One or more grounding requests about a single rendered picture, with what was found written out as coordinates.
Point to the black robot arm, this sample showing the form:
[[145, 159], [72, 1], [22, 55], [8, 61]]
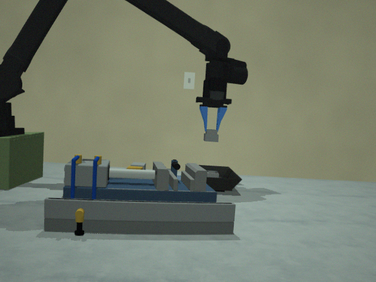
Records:
[[211, 43]]

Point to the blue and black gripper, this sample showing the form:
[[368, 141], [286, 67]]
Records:
[[210, 103]]

